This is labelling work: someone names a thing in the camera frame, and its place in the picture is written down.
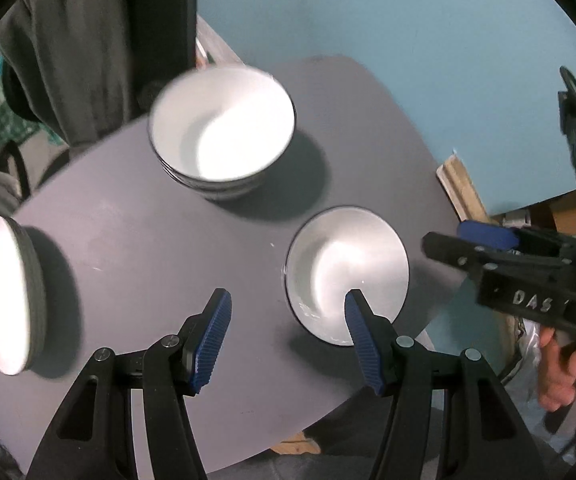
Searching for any person's right hand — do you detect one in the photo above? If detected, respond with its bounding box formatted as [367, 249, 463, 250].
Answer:
[538, 327, 576, 412]

